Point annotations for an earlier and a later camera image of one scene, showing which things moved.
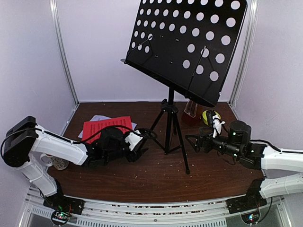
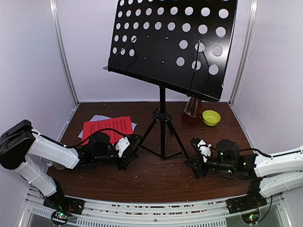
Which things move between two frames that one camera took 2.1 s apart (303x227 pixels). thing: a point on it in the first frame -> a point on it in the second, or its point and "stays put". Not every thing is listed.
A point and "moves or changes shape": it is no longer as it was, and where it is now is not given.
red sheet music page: x=90 y=127 stays put
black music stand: x=186 y=46 moves or changes shape
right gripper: x=206 y=138 -> x=200 y=163
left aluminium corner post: x=59 y=40 stays put
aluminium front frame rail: x=107 y=213 stays put
